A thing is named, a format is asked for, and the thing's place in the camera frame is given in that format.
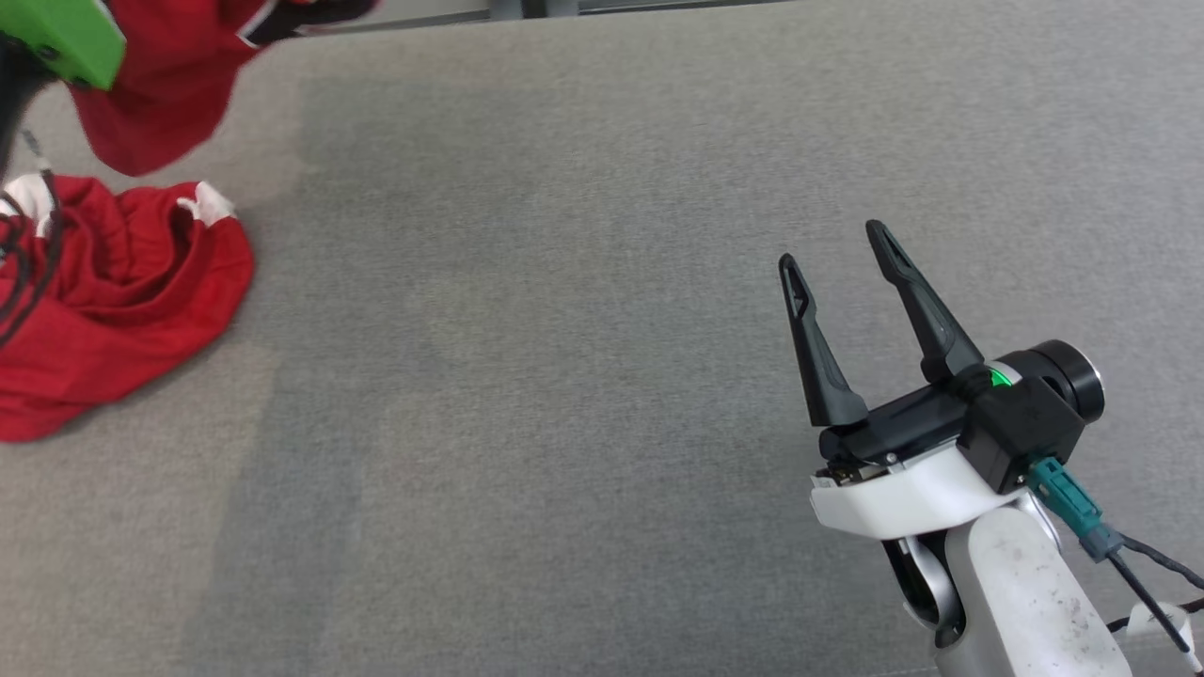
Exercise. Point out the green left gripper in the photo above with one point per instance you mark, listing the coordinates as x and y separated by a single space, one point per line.
66 38

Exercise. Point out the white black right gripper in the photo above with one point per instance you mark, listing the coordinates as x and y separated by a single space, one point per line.
894 498

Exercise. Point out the red shorts with elastic waist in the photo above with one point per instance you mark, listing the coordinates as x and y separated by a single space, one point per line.
122 310

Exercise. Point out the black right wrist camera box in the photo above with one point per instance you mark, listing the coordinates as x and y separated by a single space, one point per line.
1025 432

